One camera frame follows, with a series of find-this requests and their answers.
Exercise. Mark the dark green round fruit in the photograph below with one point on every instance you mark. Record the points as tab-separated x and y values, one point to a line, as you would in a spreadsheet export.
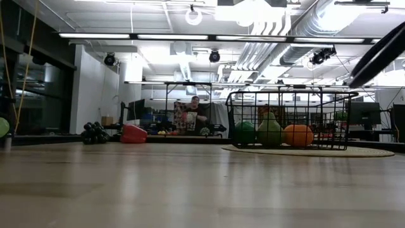
244	133

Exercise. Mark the green pear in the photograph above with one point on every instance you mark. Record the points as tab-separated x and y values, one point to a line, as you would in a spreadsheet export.
269	131

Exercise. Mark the red bell pepper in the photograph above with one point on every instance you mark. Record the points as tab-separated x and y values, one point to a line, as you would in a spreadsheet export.
133	134

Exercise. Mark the orange fruit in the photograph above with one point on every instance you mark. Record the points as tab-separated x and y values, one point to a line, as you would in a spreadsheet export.
298	135

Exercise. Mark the black grape bunch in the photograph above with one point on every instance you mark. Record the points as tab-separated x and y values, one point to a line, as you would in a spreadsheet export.
94	133

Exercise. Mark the long green vegetable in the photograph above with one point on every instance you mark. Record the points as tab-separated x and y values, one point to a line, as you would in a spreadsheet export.
3	127

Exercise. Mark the black background robot arm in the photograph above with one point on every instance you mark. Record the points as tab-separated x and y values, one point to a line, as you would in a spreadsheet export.
216	128

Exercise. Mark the person with cap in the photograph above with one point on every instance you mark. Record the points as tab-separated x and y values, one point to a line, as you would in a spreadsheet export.
194	115

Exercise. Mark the patterned cloth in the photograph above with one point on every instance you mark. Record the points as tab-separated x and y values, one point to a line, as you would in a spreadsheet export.
178	111

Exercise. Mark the black monitor on stand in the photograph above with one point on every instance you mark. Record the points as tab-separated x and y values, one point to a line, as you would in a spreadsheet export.
136	109

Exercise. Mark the black overhead light bar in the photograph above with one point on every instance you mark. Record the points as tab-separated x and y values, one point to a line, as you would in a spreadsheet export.
212	37

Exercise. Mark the cardboard box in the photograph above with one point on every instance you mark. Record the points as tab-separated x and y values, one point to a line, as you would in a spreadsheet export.
107	121

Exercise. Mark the wide black monitor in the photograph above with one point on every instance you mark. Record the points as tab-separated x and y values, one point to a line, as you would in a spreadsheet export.
365	113

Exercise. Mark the round woven placemat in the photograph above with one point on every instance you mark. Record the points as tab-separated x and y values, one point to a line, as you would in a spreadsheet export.
364	152

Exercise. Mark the small grey bottle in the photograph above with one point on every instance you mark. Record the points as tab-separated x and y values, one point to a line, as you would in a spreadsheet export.
8	142

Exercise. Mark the black screen edge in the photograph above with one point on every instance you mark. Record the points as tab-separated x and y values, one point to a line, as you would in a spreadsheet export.
399	123

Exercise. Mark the black background frame stand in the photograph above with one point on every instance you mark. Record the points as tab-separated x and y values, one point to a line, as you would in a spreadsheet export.
166	101

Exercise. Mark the black ceiling camera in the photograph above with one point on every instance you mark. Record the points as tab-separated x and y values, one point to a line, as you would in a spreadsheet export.
321	56
214	56
109	59

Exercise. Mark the silver air duct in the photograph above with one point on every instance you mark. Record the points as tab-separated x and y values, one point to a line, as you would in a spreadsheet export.
316	22

